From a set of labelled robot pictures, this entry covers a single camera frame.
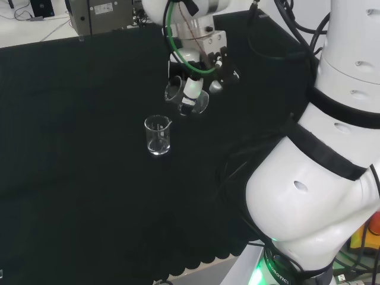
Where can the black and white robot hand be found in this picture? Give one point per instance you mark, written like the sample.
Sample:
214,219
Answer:
193,87

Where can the small clear glass beaker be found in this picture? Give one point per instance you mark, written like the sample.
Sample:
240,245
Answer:
173,92

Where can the clear glass beaker with spout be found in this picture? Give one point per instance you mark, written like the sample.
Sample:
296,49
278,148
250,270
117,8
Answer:
157,139

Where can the grey metal equipment box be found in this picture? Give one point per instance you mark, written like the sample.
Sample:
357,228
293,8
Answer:
98,15

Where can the black bench cloth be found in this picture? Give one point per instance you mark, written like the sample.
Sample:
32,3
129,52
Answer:
74,148

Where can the black device box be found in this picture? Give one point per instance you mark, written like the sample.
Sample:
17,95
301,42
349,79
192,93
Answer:
43,7

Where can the yellow stop button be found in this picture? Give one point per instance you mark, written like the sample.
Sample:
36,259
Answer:
366,237

